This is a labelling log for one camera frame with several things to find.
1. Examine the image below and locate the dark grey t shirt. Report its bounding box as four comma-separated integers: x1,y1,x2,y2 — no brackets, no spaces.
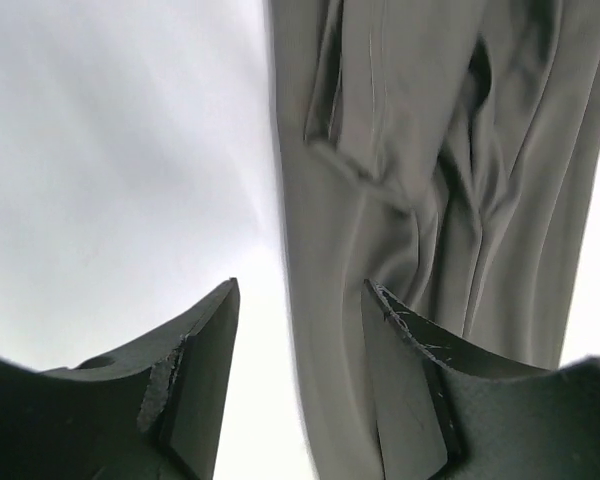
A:
270,1,600,479

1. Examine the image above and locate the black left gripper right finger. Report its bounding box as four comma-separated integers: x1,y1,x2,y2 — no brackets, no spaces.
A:
361,281,600,480

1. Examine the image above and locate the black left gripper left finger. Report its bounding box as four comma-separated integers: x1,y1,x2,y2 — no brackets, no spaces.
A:
0,279,240,479

